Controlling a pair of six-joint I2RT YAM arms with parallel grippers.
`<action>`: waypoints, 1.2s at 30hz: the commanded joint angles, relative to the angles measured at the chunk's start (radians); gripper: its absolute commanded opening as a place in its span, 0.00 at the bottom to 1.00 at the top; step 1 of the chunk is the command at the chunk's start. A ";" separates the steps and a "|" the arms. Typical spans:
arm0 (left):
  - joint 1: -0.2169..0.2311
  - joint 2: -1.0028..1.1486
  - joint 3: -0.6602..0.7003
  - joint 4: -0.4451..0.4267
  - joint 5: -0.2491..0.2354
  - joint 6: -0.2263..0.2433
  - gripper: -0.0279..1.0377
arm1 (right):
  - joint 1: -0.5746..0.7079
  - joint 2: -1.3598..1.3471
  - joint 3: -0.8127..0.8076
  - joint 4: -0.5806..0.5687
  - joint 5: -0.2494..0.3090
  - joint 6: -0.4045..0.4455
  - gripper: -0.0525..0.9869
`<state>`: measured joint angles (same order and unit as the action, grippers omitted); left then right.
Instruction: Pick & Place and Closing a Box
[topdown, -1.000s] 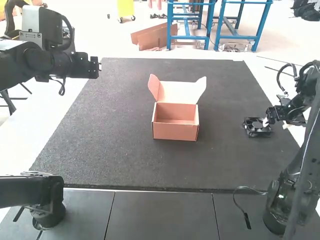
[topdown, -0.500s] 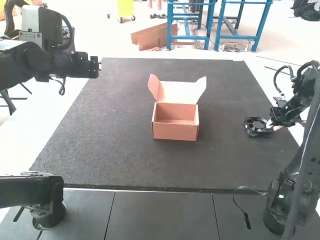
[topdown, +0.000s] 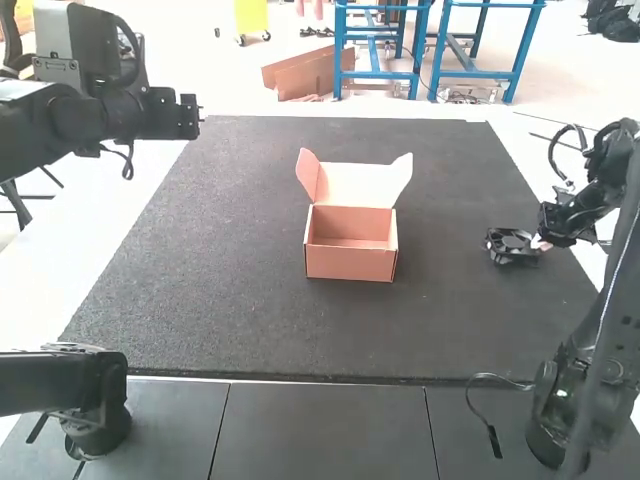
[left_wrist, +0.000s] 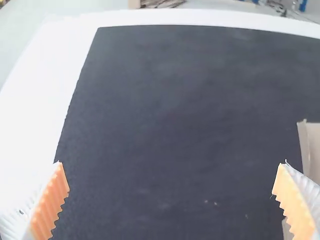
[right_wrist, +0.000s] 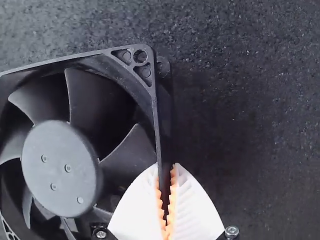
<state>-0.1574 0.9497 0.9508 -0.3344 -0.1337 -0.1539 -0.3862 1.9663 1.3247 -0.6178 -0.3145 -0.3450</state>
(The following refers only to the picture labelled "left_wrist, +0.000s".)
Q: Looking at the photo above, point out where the cardboard box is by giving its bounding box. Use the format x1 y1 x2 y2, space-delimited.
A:
281 119 320 240

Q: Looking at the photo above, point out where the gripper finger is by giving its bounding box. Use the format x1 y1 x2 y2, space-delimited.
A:
0 160 70 240
271 159 320 240

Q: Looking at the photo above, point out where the brown cardboard sheet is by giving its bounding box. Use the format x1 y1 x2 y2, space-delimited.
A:
128 0 186 10

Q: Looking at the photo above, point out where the black mat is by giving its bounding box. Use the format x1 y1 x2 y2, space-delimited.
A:
51 24 320 240

